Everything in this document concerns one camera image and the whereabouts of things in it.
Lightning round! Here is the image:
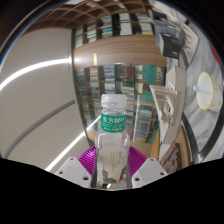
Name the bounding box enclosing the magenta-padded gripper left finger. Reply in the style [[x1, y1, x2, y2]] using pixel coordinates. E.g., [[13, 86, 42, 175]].
[[54, 144, 99, 189]]

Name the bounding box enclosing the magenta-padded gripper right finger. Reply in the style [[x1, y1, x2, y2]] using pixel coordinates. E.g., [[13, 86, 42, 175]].
[[125, 145, 169, 190]]

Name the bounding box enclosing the clear bottle with green label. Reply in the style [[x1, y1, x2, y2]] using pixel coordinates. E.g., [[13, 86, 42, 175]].
[[94, 93, 132, 191]]

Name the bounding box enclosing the long ceiling light strip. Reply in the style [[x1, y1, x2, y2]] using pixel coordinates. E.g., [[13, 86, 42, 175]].
[[0, 58, 73, 93], [44, 116, 101, 173]]

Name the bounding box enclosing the beige building model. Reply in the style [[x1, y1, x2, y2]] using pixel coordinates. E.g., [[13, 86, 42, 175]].
[[148, 64, 188, 155]]

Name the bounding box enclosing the light blue spoon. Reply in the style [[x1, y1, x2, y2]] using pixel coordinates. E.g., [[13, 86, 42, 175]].
[[192, 84, 214, 95]]

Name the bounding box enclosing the flat round red coaster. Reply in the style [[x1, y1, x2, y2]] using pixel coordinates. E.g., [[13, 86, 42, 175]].
[[208, 41, 224, 66]]

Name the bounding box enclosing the wooden cubby shelf unit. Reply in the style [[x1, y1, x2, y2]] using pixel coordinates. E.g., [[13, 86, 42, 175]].
[[28, 0, 158, 33]]

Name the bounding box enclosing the large wall bookshelf with books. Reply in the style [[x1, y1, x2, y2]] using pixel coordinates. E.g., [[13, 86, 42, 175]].
[[71, 11, 168, 148]]

